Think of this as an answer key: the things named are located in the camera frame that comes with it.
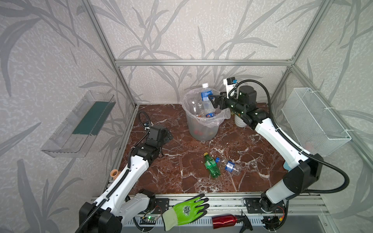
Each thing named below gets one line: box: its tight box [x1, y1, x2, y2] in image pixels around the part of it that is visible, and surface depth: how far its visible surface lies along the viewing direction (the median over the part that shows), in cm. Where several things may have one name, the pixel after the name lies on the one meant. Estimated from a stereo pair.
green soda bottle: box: [203, 152, 221, 179], surface depth 87 cm
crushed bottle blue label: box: [215, 157, 242, 176], surface depth 84 cm
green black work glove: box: [161, 193, 210, 232], surface depth 72 cm
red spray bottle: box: [211, 209, 254, 233], surface depth 69 cm
